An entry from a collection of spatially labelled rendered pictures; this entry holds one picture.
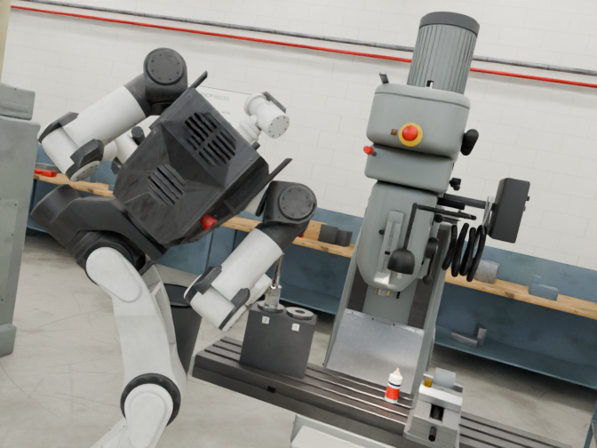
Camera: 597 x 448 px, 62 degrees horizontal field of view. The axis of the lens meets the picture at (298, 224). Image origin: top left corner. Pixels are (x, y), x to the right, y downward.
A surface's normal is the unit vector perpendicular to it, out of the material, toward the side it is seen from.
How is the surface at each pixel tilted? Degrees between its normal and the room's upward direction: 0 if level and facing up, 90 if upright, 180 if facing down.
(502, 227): 90
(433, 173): 90
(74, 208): 90
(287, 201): 68
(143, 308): 90
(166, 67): 75
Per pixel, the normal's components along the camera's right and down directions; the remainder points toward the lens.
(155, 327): 0.07, 0.54
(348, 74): -0.29, 0.05
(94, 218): 0.09, 0.13
